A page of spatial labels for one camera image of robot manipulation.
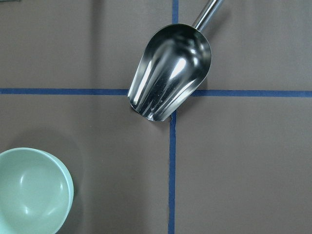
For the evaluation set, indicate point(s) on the mint green bowl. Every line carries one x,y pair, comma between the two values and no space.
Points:
36,192

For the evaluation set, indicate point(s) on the steel scoop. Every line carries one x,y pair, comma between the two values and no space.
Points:
174,64

